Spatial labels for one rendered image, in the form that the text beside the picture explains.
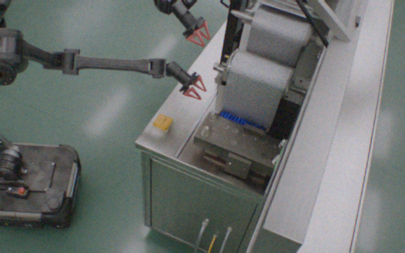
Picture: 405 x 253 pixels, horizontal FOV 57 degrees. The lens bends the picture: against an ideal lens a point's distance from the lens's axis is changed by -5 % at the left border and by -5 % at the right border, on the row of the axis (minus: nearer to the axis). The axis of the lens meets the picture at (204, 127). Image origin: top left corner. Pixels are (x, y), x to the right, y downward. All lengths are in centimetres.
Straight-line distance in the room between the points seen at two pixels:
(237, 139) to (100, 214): 126
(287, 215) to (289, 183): 8
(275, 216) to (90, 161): 221
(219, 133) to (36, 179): 128
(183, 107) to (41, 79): 184
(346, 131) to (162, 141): 86
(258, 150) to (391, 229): 159
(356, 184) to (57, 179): 184
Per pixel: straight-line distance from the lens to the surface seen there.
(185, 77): 171
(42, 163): 259
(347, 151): 122
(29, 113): 326
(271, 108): 166
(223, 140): 165
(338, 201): 110
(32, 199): 248
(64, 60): 173
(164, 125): 182
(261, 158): 163
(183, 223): 218
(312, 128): 92
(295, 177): 82
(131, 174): 277
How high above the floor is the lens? 230
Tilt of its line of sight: 49 degrees down
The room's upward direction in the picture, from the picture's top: 9 degrees clockwise
